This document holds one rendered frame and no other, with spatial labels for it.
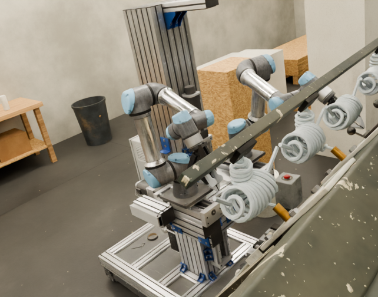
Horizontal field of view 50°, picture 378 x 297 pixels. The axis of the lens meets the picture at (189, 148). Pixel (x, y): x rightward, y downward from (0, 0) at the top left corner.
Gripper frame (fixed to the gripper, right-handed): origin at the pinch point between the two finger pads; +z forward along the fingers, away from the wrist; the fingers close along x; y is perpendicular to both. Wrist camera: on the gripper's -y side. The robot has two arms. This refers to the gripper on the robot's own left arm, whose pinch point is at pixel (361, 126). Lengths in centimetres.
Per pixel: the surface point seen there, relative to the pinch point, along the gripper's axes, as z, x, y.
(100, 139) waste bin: -256, 309, 271
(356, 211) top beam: 6, -16, -140
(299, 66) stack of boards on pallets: -141, 83, 528
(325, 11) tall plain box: -98, -20, 227
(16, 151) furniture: -301, 351, 168
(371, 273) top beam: 11, -14, -146
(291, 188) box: -3, 59, 35
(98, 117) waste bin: -275, 281, 265
